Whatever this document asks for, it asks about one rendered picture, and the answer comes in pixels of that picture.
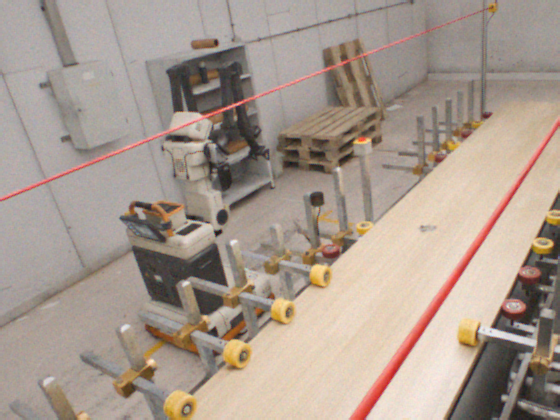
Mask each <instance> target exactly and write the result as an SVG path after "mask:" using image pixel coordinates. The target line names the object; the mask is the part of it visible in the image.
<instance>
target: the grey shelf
mask: <svg viewBox="0 0 560 420"><path fill-rule="evenodd" d="M245 48H246V49H245ZM214 53H215V54H214ZM246 53H247V55H246ZM215 57H216V58H215ZM220 57H221V58H220ZM247 58H248V60H247ZM226 61H239V62H240V63H241V64H242V68H243V73H244V75H242V76H241V80H240V83H242V85H241V88H243V91H242V93H244V96H243V98H245V100H247V99H250V98H252V97H255V96H257V92H256V86H255V81H254V75H253V70H252V65H251V60H250V54H249V49H248V44H247V41H239V42H224V43H219V46H218V47H213V48H197V49H193V48H192V49H190V50H187V51H183V52H179V53H175V54H171V55H167V56H162V57H158V58H154V59H149V60H145V64H146V68H147V71H148V74H149V78H150V82H151V86H152V89H153V92H154V96H155V99H156V103H157V106H158V109H159V113H160V116H161V120H162V123H163V126H164V131H165V132H167V131H169V127H170V124H171V121H172V118H173V107H172V99H171V94H172V91H171V84H170V79H169V76H168V74H166V70H167V69H169V68H171V67H172V66H174V65H177V64H187V65H188V66H189V67H190V70H191V74H192V75H195V74H198V73H199V69H198V63H199V62H205V66H206V69H207V71H209V70H213V69H216V68H217V67H219V65H221V64H222V63H224V62H226ZM216 62H217V63H216ZM248 64H249V65H248ZM249 69H250V70H249ZM251 80H252V81H251ZM209 81H210V83H209V84H202V83H199V84H195V85H192V89H193V93H194V97H195V102H196V105H197V109H198V113H201V112H203V111H206V110H209V109H212V108H215V106H218V105H221V104H222V98H221V87H220V79H219V78H216V79H213V80H209ZM252 85H253V86H252ZM253 90H254V91H253ZM254 95H255V96H254ZM255 100H256V102H255ZM246 104H247V105H248V106H249V110H248V111H247V114H248V118H249V120H250V124H251V126H253V125H258V127H261V130H262V133H260V135H259V136H258V138H255V139H256V140H257V142H258V144H259V146H262V145H265V149H263V151H262V152H263V153H264V151H265V150H266V149H267V144H266V139H265V134H264V129H263V124H262V119H261V112H260V107H259V102H258V98H256V99H253V100H251V101H248V102H246ZM256 105H257V107H256ZM257 111H258V112H257ZM258 117H259V118H258ZM259 122H260V123H259ZM222 123H223V121H222V122H220V123H216V124H214V125H213V126H214V129H213V130H212V132H211V133H210V134H209V137H210V138H211V141H212V142H214V141H215V139H216V138H217V134H218V131H220V129H221V124H222ZM262 137H263V138H262ZM263 142H264V143H263ZM249 150H251V148H249V147H248V146H247V147H245V148H243V149H241V150H239V151H237V152H235V153H233V154H231V155H229V156H228V157H229V160H227V161H230V164H229V166H230V170H231V176H232V180H233V181H232V184H231V188H229V189H227V190H225V191H223V192H222V189H221V185H220V181H219V178H218V179H217V180H215V181H210V184H211V189H213V190H219V191H220V192H221V200H222V201H224V202H228V203H229V205H231V204H233V203H234V202H236V201H238V200H240V199H242V197H244V196H245V195H247V194H249V193H250V192H252V191H255V190H256V189H258V188H260V187H261V186H263V185H265V184H266V183H268V182H269V181H271V185H272V186H271V187H270V189H274V188H275V186H274V183H273V178H272V171H271V166H270V161H268V160H266V159H265V158H264V157H263V156H257V157H258V161H256V160H254V159H252V158H249V157H248V156H247V155H248V151H249ZM238 162H239V163H238ZM243 164H244V165H243ZM267 164H268V165H267ZM243 169H244V170H243ZM268 169H269V170H268ZM240 172H241V173H240ZM269 175H270V176H269ZM179 183H180V186H181V189H182V193H183V197H184V201H185V204H186V207H187V211H188V205H187V200H186V191H187V187H186V181H185V180H180V179H179ZM188 213H189V211H188Z"/></svg>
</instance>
